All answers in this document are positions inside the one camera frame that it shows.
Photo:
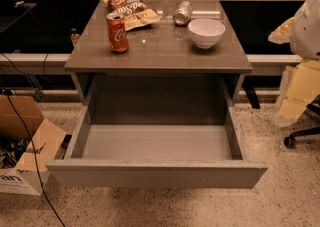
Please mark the white bowl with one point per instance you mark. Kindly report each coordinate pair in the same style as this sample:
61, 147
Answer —
205, 33

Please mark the silver can lying down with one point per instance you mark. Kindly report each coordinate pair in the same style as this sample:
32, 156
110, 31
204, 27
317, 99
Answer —
183, 13

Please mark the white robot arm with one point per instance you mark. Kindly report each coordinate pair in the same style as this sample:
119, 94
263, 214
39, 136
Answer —
299, 85

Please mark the grey cabinet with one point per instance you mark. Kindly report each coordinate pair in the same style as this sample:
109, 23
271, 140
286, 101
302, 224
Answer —
156, 47

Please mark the red coke can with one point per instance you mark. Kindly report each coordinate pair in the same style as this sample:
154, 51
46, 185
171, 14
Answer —
117, 32

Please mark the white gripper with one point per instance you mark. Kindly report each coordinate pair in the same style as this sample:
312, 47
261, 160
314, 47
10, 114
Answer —
306, 37

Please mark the small bottle behind cabinet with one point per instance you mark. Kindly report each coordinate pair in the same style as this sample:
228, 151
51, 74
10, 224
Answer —
75, 36

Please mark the brown chip bag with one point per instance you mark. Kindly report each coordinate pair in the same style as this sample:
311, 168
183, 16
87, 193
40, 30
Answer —
136, 13

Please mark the grey open top drawer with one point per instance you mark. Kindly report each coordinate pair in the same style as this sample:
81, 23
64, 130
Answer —
157, 132

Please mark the cardboard box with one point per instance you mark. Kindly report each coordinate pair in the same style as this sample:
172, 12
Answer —
28, 141

